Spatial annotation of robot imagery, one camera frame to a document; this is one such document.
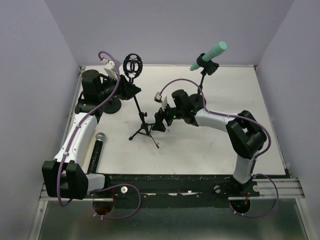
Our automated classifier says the black round-base stand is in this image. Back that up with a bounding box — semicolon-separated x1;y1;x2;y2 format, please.
190;60;220;105
103;97;122;115

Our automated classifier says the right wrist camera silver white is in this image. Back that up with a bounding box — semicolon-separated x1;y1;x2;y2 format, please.
154;92;170;111

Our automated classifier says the teal green microphone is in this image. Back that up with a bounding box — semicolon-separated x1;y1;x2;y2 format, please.
190;41;227;71

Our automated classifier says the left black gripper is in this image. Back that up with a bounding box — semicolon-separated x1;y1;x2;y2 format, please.
98;71;142;102

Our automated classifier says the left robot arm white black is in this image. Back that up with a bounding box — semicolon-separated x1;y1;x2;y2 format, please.
41;69;141;200

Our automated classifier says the wrist camera silver white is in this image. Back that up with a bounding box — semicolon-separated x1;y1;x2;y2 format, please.
101;58;121;80
154;92;170;111

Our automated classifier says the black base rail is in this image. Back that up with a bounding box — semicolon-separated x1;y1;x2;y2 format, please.
42;172;261;210

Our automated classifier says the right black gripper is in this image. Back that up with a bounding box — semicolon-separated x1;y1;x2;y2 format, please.
151;99;184;132

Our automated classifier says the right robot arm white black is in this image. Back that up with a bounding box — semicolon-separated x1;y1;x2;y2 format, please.
152;89;267;196

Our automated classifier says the beige gold microphone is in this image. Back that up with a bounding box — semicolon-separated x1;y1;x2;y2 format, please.
81;146;92;174

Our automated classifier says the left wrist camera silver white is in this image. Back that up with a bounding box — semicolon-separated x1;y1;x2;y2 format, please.
101;58;121;80

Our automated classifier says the black round-base stand front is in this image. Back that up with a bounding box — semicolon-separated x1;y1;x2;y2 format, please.
103;97;122;115

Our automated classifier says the black tripod stand shock mount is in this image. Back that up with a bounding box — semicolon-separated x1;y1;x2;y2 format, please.
122;52;161;150

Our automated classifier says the silver grey mesh microphone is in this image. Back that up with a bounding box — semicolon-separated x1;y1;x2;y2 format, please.
87;132;106;174

